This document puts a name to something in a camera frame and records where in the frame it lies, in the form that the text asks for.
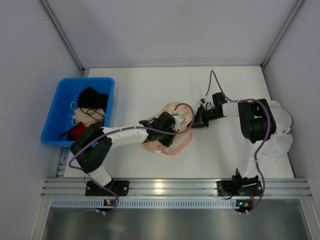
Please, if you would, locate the white slotted cable duct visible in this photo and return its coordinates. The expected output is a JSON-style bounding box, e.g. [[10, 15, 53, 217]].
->
[[51, 198, 249, 210]]

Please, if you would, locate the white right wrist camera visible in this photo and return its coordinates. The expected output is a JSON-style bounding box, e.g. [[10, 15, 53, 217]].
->
[[199, 96, 207, 106]]

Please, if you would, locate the white blue mesh laundry bag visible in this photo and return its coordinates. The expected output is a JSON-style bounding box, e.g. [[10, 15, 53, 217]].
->
[[262, 107, 293, 157]]

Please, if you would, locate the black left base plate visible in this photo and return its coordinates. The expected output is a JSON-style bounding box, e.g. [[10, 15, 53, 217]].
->
[[85, 180, 130, 197]]

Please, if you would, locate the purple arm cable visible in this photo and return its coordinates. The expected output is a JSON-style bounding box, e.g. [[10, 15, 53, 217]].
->
[[203, 69, 272, 213], [68, 102, 196, 213]]

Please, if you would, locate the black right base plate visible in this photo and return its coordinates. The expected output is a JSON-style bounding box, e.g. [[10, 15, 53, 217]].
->
[[216, 180, 263, 199]]

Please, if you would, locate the blue plastic bin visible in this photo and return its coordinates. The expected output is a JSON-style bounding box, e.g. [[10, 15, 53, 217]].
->
[[41, 77, 115, 148]]

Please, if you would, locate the black bra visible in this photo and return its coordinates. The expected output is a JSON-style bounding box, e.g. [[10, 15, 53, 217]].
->
[[77, 86, 109, 109]]

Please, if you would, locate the red bra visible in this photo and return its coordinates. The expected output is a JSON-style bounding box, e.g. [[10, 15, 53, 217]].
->
[[58, 121, 104, 142]]

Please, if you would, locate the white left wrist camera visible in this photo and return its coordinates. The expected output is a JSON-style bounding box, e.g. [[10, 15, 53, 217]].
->
[[172, 114, 186, 132]]

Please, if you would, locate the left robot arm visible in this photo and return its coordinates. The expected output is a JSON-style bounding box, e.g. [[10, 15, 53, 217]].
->
[[70, 111, 184, 187]]

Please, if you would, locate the aluminium front rail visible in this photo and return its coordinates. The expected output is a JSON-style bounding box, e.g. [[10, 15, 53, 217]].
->
[[40, 178, 312, 199]]

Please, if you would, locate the pink mesh laundry bag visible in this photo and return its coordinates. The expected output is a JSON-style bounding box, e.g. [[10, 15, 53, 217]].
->
[[139, 102, 194, 156]]

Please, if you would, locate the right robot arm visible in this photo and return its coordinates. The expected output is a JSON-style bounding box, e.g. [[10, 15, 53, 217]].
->
[[192, 92, 277, 179]]

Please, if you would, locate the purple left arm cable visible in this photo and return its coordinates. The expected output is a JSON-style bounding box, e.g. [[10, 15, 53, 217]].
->
[[68, 102, 196, 213]]

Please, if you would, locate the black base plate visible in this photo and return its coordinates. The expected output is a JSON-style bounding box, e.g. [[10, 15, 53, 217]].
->
[[216, 180, 263, 199], [85, 180, 130, 197]]

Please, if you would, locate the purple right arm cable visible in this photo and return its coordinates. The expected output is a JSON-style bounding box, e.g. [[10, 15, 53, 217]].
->
[[203, 69, 272, 213]]

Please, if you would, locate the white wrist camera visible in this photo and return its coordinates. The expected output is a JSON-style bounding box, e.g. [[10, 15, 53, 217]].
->
[[199, 96, 207, 106], [172, 114, 186, 132]]

